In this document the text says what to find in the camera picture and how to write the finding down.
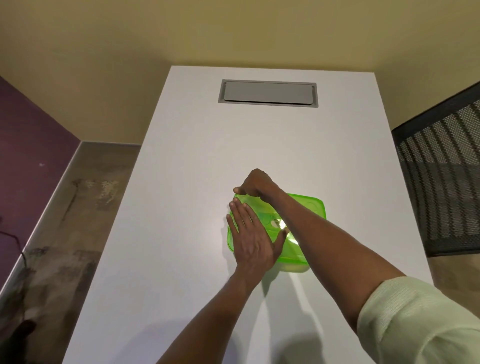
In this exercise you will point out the person's left hand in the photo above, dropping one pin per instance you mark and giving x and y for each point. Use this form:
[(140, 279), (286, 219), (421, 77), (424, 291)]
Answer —
[(251, 243)]

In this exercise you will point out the person's right hand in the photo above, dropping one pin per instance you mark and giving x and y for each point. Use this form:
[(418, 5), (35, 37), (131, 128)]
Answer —
[(259, 183)]

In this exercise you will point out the person's left thumb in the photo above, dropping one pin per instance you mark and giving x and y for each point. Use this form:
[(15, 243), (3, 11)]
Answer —
[(282, 242)]

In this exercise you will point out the person's right fingers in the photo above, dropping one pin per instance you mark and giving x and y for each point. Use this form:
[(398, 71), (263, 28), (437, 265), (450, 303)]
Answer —
[(248, 190)]

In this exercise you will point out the green translucent plastic food container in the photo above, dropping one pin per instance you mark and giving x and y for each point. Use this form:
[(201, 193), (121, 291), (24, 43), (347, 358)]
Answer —
[(294, 267)]

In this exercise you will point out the green translucent container lid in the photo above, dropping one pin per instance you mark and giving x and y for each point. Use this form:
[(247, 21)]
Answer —
[(303, 217)]

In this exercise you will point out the person's left forearm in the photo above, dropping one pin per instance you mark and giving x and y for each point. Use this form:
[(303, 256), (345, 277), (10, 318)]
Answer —
[(217, 315)]

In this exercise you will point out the person's right forearm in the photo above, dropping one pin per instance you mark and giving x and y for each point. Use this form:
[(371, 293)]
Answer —
[(330, 251)]

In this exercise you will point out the pale green shirt sleeve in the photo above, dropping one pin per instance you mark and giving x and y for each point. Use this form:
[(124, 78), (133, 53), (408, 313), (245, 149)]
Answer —
[(420, 326)]

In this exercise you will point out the black mesh office chair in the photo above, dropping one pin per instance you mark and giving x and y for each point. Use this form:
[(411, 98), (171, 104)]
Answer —
[(442, 180)]

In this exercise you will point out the grey wall baseboard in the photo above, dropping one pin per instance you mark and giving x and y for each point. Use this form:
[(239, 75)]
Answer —
[(48, 213)]

